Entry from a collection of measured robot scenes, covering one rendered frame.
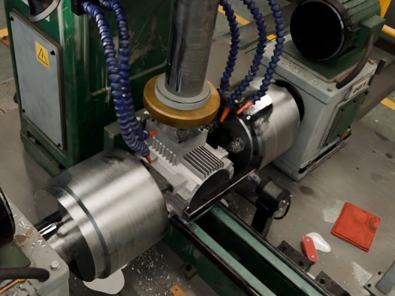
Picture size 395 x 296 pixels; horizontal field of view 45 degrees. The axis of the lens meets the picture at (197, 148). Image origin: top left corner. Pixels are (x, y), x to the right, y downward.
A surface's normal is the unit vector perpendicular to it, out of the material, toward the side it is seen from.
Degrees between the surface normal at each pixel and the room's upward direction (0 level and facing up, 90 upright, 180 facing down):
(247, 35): 0
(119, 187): 21
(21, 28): 90
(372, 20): 0
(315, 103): 90
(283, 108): 35
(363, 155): 0
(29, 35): 90
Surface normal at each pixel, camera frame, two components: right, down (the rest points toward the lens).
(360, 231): 0.15, -0.70
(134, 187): 0.46, -0.37
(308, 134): -0.70, 0.41
